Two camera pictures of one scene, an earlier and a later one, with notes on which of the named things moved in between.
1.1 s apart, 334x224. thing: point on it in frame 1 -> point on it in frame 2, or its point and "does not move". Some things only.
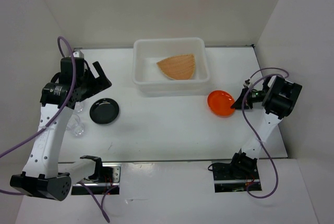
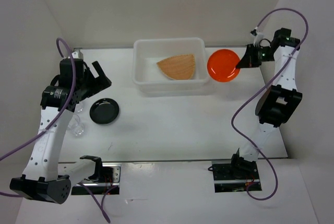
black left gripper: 100,83 does not move
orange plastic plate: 219,103 -> 222,66
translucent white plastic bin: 153,81 does not move
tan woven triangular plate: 179,67 does not move
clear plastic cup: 79,107 does not move
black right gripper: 238,104 -> 248,60
